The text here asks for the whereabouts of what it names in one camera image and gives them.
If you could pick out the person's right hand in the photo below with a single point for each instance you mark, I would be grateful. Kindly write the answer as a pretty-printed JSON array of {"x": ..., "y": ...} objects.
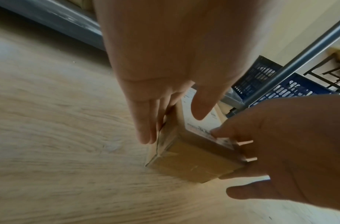
[{"x": 297, "y": 148}]

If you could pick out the person's left hand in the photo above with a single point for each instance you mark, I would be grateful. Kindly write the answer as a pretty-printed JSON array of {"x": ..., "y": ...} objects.
[{"x": 172, "y": 43}]

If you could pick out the dark metal shelf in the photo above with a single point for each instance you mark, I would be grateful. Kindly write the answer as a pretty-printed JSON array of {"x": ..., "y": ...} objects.
[{"x": 297, "y": 59}]

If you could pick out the brown cardboard box white label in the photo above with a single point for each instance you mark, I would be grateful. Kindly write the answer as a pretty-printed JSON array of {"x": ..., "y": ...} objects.
[{"x": 197, "y": 159}]

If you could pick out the blue plastic crate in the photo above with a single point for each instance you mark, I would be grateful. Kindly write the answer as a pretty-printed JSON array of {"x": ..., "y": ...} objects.
[{"x": 261, "y": 76}]

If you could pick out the wooden desk with black legs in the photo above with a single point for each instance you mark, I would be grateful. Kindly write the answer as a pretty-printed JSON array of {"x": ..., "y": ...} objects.
[{"x": 338, "y": 52}]

